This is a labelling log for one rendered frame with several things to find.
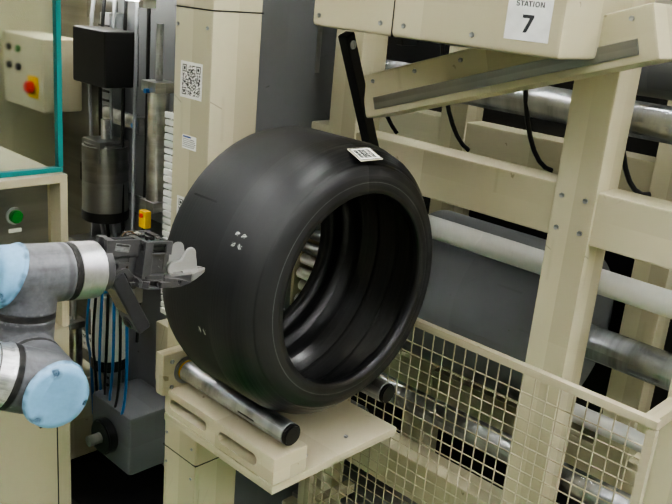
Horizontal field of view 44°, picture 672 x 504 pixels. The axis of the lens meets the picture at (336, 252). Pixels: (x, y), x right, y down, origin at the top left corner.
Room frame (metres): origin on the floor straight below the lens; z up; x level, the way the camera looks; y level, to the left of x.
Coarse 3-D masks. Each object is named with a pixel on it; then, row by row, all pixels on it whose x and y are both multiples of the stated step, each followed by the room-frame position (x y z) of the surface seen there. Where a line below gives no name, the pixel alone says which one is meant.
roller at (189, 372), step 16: (192, 368) 1.59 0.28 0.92; (192, 384) 1.57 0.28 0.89; (208, 384) 1.54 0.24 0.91; (224, 384) 1.53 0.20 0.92; (224, 400) 1.50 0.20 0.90; (240, 400) 1.48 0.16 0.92; (240, 416) 1.47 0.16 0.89; (256, 416) 1.43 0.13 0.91; (272, 416) 1.42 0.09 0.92; (272, 432) 1.40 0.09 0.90; (288, 432) 1.38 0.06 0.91
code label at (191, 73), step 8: (184, 64) 1.74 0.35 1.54; (192, 64) 1.73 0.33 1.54; (200, 64) 1.71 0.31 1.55; (184, 72) 1.74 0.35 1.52; (192, 72) 1.72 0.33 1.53; (200, 72) 1.71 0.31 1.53; (184, 80) 1.74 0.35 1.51; (192, 80) 1.72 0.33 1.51; (200, 80) 1.71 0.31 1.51; (184, 88) 1.74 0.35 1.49; (192, 88) 1.72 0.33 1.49; (200, 88) 1.70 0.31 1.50; (184, 96) 1.74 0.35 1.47; (192, 96) 1.72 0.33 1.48; (200, 96) 1.70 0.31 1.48
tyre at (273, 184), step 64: (192, 192) 1.49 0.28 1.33; (256, 192) 1.41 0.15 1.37; (320, 192) 1.41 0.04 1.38; (384, 192) 1.53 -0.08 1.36; (256, 256) 1.34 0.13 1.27; (320, 256) 1.82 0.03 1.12; (384, 256) 1.79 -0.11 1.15; (192, 320) 1.39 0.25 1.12; (256, 320) 1.32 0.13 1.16; (320, 320) 1.78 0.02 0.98; (384, 320) 1.72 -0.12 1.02; (256, 384) 1.36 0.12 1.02; (320, 384) 1.43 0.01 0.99
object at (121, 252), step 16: (96, 240) 1.23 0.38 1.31; (112, 240) 1.22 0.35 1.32; (128, 240) 1.24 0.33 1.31; (144, 240) 1.25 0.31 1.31; (160, 240) 1.28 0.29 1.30; (112, 256) 1.21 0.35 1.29; (128, 256) 1.24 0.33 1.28; (144, 256) 1.24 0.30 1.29; (160, 256) 1.27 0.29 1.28; (112, 272) 1.20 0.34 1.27; (128, 272) 1.24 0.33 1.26; (144, 272) 1.24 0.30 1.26; (160, 272) 1.27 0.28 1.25; (144, 288) 1.24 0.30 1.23; (160, 288) 1.26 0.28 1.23
